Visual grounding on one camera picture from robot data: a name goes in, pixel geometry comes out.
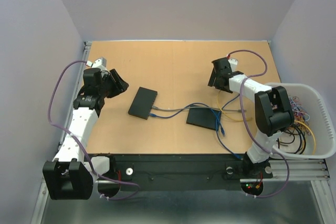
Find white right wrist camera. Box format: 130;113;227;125
226;54;238;72

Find pile of coloured cables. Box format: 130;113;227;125
275;95;317;155

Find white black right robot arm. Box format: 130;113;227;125
208;57;294;177

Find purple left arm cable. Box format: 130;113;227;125
48;60;141;200

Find grey ethernet cable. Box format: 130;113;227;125
151;104;247;113

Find white plastic basket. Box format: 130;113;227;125
268;82;335;159

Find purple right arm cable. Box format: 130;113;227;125
227;49;291;199

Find black switch with ports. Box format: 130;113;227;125
128;87;158;120

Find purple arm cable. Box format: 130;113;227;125
48;60;141;200
227;49;291;199

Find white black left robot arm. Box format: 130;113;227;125
43;68;129;200

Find black flat switch box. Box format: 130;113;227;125
186;107;221;130

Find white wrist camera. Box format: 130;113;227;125
226;54;238;72
86;57;107;70

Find yellow ethernet cable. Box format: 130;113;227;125
216;90;254;122

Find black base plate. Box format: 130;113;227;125
54;152;274;192

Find aluminium frame rails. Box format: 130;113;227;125
42;41;335;223

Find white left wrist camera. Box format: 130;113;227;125
86;57;107;70

